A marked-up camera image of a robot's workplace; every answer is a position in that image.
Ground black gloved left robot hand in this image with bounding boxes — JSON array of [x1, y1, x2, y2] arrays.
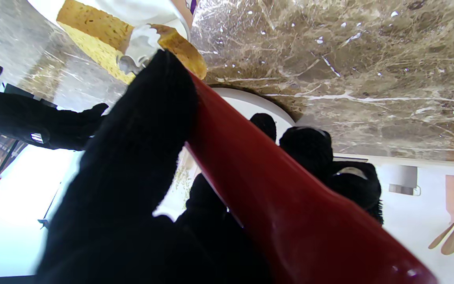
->
[[36, 49, 383, 284]]

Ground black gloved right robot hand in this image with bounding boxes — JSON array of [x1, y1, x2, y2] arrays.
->
[[0, 93, 109, 151]]

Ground toasted bread slice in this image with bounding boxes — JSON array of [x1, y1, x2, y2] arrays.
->
[[56, 0, 208, 85]]

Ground white bento box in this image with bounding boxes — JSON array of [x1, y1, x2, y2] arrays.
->
[[28, 0, 200, 40]]

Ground red handled metal kitchen tongs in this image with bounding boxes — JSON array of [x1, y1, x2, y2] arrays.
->
[[117, 24, 438, 284]]

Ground white round plate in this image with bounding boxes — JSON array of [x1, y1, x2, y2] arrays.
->
[[211, 88, 296, 142]]

